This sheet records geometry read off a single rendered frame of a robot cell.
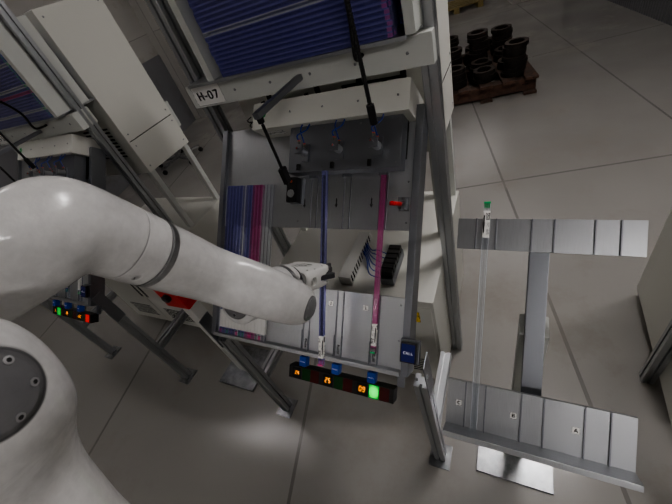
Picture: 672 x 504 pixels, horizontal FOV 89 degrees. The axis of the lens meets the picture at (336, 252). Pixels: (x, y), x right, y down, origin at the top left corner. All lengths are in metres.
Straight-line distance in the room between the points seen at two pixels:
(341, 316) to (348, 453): 0.83
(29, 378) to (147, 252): 0.18
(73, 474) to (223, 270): 0.27
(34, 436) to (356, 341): 0.79
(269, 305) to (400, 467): 1.21
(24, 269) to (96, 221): 0.07
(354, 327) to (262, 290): 0.50
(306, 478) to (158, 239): 1.43
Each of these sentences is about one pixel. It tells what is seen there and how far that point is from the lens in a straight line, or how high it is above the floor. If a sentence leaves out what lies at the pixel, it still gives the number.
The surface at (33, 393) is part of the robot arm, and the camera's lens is 0.31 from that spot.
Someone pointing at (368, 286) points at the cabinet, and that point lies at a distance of 1.29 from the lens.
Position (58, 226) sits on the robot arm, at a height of 1.46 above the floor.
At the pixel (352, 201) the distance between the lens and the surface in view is 0.99.
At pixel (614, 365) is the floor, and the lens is 1.89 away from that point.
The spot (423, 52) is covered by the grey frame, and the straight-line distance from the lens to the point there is 0.92.
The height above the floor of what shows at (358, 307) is 0.82.
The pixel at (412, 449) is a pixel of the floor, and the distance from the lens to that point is 1.65.
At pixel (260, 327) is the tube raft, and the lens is 1.15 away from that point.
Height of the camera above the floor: 1.57
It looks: 40 degrees down
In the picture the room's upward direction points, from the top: 22 degrees counter-clockwise
